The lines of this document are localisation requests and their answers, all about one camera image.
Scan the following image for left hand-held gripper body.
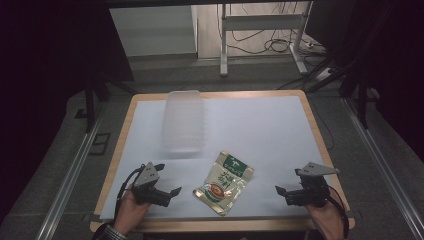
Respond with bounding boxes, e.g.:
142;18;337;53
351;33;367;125
130;161;172;208

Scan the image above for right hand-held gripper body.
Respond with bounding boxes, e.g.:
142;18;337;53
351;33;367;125
284;161;341;208

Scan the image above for person's left hand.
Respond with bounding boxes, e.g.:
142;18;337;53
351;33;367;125
112;190;152;236

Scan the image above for person's right hand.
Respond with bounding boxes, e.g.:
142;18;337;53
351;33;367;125
304;197;347;234

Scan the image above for green and white seasoning packet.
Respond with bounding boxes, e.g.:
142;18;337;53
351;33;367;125
192;150;255;217

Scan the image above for white table mat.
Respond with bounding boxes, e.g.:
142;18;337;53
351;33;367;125
99;95;345;221

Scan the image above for clear plastic container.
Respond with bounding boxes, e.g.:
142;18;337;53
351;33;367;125
162;89;206;155

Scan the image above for black metal stand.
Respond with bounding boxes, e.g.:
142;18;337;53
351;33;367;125
339;59;382;130
74;75;135;134

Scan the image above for white power strip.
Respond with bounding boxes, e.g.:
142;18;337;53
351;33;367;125
314;66;336;83

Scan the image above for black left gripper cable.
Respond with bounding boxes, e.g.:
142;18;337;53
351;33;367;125
114;165;146;222

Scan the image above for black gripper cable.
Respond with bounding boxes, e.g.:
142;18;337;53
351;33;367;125
326;184;351;240
114;165;146;222

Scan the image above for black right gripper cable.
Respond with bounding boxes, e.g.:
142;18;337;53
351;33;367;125
326;184;351;240

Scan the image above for aluminium floor rail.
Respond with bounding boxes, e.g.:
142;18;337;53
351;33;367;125
34;99;108;240
341;96;424;240

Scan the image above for black floor cable bundle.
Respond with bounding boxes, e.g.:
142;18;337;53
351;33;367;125
229;3;303;56

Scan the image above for grey wall panel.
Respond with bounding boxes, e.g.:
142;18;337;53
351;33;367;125
109;4;198;58

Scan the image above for white metal desk frame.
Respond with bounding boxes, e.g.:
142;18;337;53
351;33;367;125
218;1;315;78

